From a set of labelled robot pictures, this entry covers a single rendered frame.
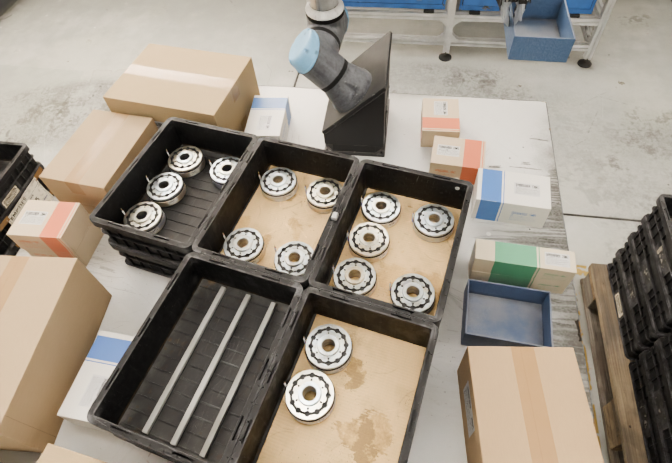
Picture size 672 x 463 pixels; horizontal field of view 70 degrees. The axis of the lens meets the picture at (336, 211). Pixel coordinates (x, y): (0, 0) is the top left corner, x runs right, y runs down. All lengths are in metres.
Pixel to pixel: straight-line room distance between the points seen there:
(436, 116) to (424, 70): 1.50
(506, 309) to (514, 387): 0.30
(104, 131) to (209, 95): 0.35
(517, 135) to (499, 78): 1.42
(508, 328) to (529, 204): 0.35
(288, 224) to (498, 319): 0.60
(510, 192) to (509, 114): 0.44
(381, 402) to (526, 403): 0.29
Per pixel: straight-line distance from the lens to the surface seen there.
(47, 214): 1.55
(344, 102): 1.47
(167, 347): 1.20
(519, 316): 1.33
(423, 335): 1.07
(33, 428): 1.31
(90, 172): 1.58
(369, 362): 1.10
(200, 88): 1.65
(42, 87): 3.70
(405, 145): 1.64
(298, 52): 1.44
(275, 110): 1.67
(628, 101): 3.20
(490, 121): 1.77
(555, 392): 1.11
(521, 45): 1.39
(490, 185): 1.44
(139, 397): 1.18
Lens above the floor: 1.87
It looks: 53 degrees down
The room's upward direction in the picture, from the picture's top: 6 degrees counter-clockwise
